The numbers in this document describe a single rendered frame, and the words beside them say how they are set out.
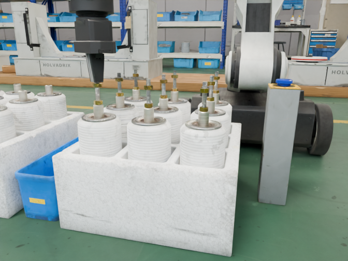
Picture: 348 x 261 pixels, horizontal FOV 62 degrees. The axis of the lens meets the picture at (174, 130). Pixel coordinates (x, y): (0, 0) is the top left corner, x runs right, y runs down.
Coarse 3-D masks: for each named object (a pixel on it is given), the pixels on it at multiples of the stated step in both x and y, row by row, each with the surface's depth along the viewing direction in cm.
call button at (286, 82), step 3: (276, 81) 72; (279, 81) 71; (282, 81) 70; (285, 81) 70; (288, 81) 70; (291, 81) 70; (279, 84) 72; (282, 84) 71; (285, 84) 71; (288, 84) 71
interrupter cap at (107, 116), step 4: (104, 112) 69; (84, 116) 65; (88, 116) 65; (92, 116) 66; (104, 116) 67; (108, 116) 66; (112, 116) 66; (84, 120) 63; (88, 120) 62; (92, 120) 62; (96, 120) 62; (100, 120) 62; (104, 120) 62; (108, 120) 63
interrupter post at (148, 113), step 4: (144, 108) 61; (148, 108) 61; (152, 108) 61; (144, 112) 61; (148, 112) 61; (152, 112) 61; (144, 116) 62; (148, 116) 61; (152, 116) 62; (144, 120) 62; (148, 120) 62; (152, 120) 62
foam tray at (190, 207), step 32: (64, 160) 61; (96, 160) 60; (128, 160) 60; (64, 192) 64; (96, 192) 62; (128, 192) 60; (160, 192) 58; (192, 192) 56; (224, 192) 55; (64, 224) 66; (96, 224) 64; (128, 224) 62; (160, 224) 60; (192, 224) 58; (224, 224) 57
